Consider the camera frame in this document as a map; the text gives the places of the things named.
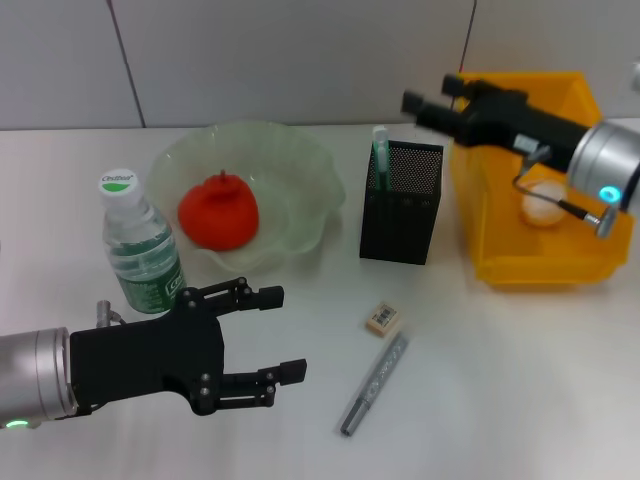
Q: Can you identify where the pale green glass fruit plate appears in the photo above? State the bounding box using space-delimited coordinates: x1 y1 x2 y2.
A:
149 121 347 275

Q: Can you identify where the right gripper cable with connectors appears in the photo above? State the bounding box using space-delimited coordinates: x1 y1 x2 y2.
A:
512 147 620 240

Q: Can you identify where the grey marker pen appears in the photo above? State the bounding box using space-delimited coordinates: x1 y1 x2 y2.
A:
340 333 411 437

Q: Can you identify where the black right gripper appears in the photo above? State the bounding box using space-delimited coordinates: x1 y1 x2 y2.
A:
402 73 590 174

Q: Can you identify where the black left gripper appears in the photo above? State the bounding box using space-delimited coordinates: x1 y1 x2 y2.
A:
68 277 307 417

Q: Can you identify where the black mesh pen holder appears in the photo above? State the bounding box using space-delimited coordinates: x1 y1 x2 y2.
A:
358 139 445 266

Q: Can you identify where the white paper ball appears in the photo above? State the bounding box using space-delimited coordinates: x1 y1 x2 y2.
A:
519 180 569 229

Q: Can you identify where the clear water bottle green label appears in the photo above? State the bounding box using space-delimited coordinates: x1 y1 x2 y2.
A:
97 167 189 316

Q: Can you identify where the yellow plastic bin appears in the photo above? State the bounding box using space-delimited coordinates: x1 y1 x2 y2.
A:
449 71 630 292

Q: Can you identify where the beige eraser with barcode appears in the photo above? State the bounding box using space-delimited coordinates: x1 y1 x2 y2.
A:
364 299 402 332

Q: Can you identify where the left gripper cable with connector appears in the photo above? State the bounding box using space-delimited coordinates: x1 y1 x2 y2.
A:
95 299 127 329

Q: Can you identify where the mint green retractable pen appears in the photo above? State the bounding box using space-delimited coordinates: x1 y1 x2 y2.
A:
372 125 392 194

